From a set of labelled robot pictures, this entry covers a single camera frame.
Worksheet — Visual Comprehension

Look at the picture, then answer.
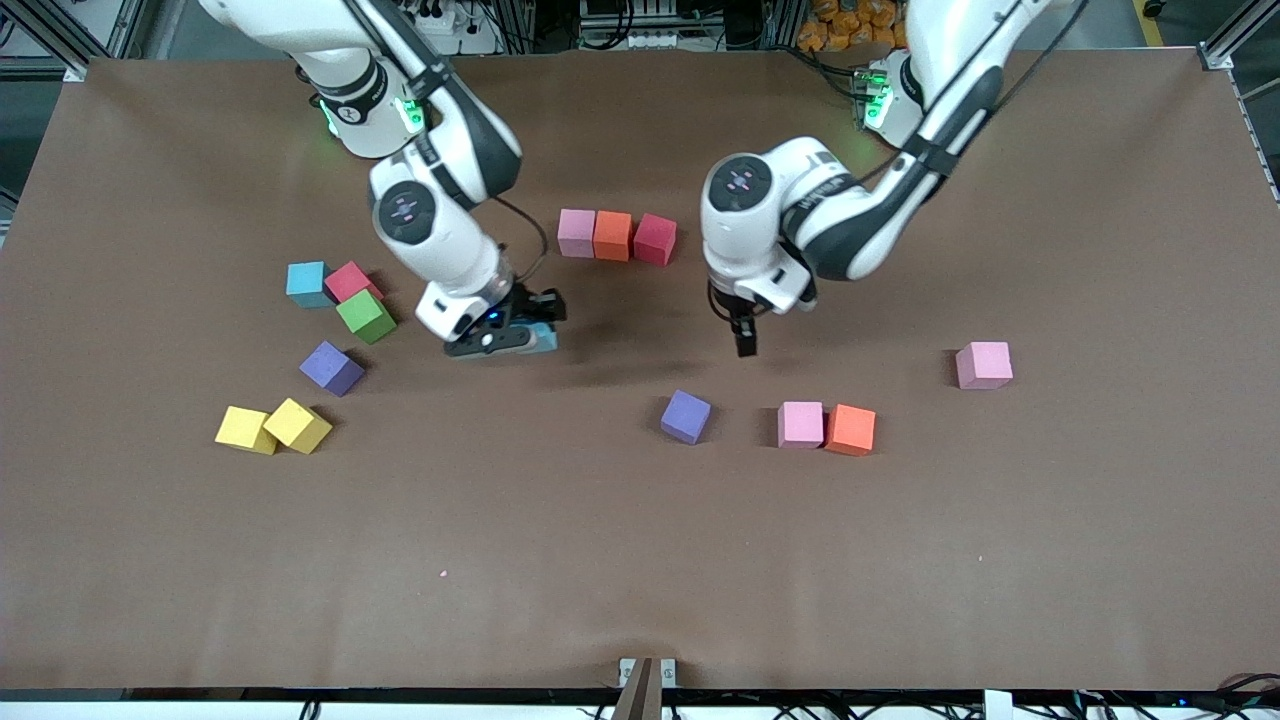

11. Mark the orange snack bag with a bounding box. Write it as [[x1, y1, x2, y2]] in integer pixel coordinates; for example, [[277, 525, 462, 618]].
[[797, 0, 909, 53]]

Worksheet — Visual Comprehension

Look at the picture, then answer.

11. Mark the orange foam cube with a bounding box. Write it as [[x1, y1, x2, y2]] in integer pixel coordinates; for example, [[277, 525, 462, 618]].
[[593, 211, 634, 263], [824, 403, 877, 458]]

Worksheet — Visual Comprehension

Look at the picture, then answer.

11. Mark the grey electronics box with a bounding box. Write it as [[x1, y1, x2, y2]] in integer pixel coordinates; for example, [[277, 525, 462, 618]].
[[578, 0, 683, 51]]

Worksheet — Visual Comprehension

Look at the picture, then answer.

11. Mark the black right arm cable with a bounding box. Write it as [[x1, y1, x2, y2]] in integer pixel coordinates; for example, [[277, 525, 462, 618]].
[[493, 195, 552, 293]]

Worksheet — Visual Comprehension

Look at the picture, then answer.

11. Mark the purple foam cube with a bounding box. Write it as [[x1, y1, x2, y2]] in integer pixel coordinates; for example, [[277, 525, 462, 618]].
[[660, 389, 713, 446], [298, 340, 366, 398]]

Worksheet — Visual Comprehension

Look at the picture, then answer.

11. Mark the white power strip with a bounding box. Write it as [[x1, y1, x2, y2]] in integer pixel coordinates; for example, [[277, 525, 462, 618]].
[[420, 0, 501, 57]]

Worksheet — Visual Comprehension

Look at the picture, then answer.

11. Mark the yellow foam cube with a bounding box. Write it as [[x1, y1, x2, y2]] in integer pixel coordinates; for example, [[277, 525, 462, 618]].
[[263, 397, 334, 456], [214, 405, 279, 456]]

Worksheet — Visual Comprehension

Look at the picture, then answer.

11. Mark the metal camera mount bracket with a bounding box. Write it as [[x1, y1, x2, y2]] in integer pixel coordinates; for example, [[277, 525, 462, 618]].
[[612, 656, 679, 720]]

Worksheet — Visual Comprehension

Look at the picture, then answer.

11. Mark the pink foam cube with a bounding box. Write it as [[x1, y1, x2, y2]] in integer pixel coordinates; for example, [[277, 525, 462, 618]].
[[955, 341, 1014, 390], [557, 208, 598, 259], [777, 401, 826, 449]]

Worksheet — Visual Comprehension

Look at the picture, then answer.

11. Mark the green foam cube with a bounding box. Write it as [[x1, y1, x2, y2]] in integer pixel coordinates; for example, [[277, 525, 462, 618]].
[[335, 289, 398, 346]]

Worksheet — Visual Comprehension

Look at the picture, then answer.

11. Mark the crimson foam cube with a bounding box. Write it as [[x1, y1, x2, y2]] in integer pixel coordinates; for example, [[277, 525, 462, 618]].
[[632, 213, 678, 267], [324, 261, 385, 304]]

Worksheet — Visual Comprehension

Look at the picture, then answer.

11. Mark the aluminium frame profile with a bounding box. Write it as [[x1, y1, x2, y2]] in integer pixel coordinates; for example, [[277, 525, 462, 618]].
[[0, 0, 151, 83], [1200, 0, 1280, 73]]

